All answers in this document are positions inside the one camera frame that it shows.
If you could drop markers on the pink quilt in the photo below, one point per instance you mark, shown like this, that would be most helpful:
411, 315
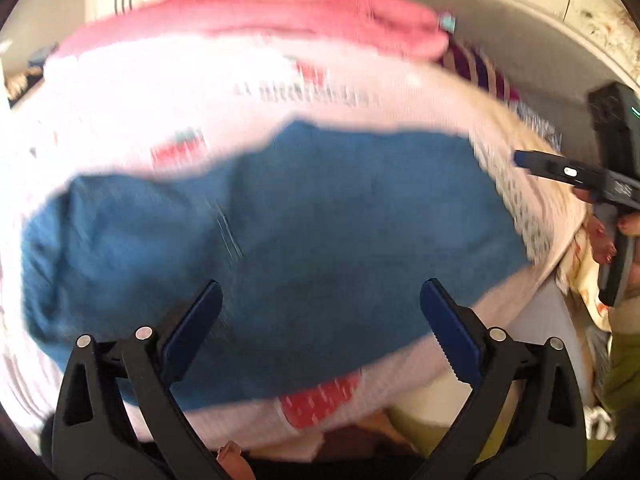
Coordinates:
250, 15

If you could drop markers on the small teal and pink cloth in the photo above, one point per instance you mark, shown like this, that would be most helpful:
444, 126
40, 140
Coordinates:
446, 22

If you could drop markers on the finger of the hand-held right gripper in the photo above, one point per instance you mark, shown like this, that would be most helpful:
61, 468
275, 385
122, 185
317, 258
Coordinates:
555, 167

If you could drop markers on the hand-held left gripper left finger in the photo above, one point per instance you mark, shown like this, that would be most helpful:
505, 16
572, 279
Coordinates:
192, 330

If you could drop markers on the beige under sheet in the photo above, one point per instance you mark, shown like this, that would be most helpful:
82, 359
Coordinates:
562, 220

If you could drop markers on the blue denim pants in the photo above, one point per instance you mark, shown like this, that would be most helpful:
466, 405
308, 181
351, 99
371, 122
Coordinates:
300, 240

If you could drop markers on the purple striped pillow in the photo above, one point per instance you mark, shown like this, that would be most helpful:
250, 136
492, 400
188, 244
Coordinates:
475, 70

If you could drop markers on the grey padded headboard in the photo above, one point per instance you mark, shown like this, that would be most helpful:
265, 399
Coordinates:
540, 60

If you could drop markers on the person's left hand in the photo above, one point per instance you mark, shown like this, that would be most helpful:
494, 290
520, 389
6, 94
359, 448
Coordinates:
235, 460

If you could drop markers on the blue patterned cloth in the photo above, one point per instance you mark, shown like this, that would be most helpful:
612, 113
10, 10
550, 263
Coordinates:
540, 122

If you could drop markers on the pink strawberry printed bed sheet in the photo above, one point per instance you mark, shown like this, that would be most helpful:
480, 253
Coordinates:
175, 90

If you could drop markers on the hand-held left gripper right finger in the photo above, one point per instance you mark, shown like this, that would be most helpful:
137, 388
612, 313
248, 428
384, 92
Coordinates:
452, 330

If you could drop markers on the yellow floral cloth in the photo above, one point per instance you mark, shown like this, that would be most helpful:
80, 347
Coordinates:
590, 300

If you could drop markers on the person's right hand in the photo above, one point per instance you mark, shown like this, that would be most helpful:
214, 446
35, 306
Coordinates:
602, 242

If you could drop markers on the person's green trousers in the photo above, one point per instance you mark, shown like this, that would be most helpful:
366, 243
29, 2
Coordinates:
625, 375

